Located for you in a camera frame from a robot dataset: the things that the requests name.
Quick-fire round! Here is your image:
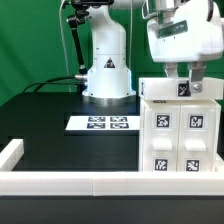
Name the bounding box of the black cable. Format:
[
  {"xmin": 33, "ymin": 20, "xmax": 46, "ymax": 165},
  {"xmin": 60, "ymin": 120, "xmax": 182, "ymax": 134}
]
[{"xmin": 22, "ymin": 75, "xmax": 88, "ymax": 94}]

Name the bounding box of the white cabinet body box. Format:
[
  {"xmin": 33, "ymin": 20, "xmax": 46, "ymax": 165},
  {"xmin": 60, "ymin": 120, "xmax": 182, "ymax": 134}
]
[{"xmin": 139, "ymin": 99, "xmax": 221, "ymax": 172}]

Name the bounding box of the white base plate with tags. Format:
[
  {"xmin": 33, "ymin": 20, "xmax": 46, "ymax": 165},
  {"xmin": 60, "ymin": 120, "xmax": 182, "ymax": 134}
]
[{"xmin": 66, "ymin": 116, "xmax": 140, "ymax": 131}]

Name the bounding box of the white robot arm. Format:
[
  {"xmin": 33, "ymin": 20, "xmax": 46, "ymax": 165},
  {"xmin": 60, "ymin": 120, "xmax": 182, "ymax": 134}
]
[{"xmin": 83, "ymin": 0, "xmax": 224, "ymax": 102}]

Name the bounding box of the white cable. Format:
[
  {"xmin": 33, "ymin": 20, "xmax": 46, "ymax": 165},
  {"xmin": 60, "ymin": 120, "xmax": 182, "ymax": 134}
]
[{"xmin": 58, "ymin": 0, "xmax": 73, "ymax": 94}]

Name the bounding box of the white u-shaped boundary frame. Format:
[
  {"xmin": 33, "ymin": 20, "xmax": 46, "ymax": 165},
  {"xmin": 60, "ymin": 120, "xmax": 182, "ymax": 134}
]
[{"xmin": 0, "ymin": 139, "xmax": 224, "ymax": 196}]

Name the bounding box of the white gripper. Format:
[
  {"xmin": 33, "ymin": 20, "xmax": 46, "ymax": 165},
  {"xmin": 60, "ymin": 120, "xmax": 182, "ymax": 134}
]
[{"xmin": 147, "ymin": 0, "xmax": 224, "ymax": 92}]

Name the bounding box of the white cabinet top block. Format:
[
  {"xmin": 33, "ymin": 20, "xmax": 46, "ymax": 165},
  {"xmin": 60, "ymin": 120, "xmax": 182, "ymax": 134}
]
[{"xmin": 139, "ymin": 77, "xmax": 224, "ymax": 101}]

